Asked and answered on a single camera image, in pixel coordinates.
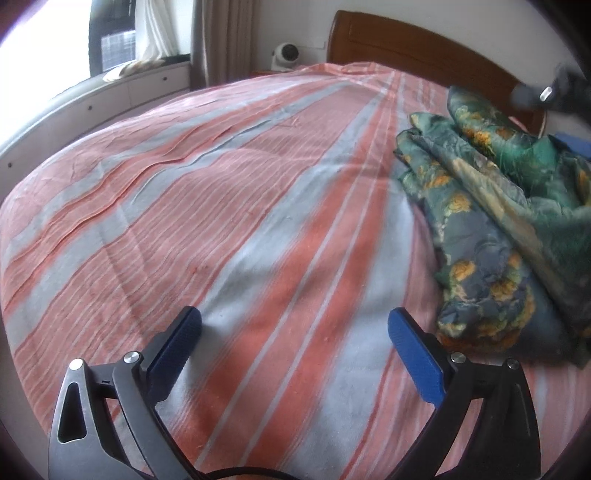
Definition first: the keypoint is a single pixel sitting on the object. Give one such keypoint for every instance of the white sheer curtain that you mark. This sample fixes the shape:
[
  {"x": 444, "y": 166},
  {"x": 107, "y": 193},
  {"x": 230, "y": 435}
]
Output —
[{"x": 157, "y": 27}]

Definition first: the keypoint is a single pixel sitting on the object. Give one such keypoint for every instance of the white window cabinet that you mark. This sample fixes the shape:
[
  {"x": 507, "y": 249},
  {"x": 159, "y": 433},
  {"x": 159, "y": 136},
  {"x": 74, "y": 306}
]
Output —
[{"x": 138, "y": 90}]

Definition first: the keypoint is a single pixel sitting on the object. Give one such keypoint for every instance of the beige curtain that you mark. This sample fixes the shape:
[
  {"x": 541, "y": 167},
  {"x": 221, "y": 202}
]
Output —
[{"x": 221, "y": 41}]

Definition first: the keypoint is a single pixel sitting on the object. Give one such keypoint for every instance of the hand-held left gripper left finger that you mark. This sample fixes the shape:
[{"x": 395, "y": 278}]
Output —
[{"x": 178, "y": 344}]

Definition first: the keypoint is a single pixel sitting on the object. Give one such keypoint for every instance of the wooden headboard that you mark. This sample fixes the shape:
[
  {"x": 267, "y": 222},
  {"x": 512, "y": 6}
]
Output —
[{"x": 392, "y": 41}]

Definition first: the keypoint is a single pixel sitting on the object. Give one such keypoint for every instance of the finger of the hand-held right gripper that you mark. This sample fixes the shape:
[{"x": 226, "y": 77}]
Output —
[
  {"x": 577, "y": 145},
  {"x": 568, "y": 94}
]

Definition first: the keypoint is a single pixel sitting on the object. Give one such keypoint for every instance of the bed with pink striped cover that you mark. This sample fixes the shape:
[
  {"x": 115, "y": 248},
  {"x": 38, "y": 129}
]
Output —
[{"x": 231, "y": 207}]

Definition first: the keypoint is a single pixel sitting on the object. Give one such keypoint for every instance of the white round fan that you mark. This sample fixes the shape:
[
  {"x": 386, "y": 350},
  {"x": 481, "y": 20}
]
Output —
[{"x": 286, "y": 54}]

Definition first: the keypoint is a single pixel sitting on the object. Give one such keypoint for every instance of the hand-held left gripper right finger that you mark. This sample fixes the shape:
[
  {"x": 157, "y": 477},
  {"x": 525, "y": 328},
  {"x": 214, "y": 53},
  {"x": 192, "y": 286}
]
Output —
[{"x": 415, "y": 355}]

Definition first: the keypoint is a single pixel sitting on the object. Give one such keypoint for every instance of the green patterned padded jacket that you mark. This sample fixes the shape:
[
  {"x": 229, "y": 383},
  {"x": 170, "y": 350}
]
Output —
[{"x": 485, "y": 221}]

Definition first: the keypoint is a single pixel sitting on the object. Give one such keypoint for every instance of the patterned window seat cushion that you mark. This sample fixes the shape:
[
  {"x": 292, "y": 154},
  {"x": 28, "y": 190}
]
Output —
[{"x": 129, "y": 69}]

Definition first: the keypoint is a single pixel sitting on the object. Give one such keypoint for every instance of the window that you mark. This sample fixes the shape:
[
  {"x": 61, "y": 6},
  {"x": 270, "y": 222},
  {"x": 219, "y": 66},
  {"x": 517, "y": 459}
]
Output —
[{"x": 113, "y": 41}]

